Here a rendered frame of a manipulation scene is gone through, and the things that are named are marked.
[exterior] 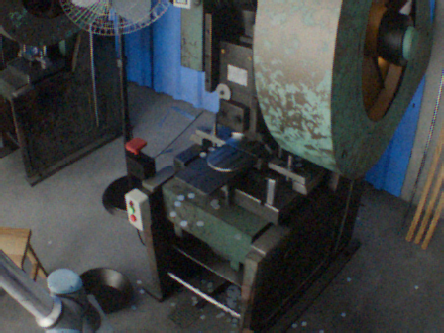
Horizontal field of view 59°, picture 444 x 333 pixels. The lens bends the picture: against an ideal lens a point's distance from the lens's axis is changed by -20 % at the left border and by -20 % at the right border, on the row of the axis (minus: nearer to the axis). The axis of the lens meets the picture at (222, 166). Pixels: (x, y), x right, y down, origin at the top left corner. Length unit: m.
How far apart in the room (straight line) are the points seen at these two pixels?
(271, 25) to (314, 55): 0.11
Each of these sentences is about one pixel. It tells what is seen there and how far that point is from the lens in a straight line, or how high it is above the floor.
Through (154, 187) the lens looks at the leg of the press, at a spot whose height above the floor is 0.64.
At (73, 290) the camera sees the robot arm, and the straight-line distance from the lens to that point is 1.31.
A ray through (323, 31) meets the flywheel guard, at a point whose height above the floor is 1.41.
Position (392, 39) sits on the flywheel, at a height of 1.34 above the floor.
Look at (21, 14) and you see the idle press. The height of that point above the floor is 1.18.
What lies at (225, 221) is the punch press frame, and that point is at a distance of 1.51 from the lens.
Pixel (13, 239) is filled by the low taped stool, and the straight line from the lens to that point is 2.06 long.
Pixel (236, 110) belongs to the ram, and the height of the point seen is 0.96.
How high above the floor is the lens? 1.65
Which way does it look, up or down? 35 degrees down
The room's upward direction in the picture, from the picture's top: 1 degrees clockwise
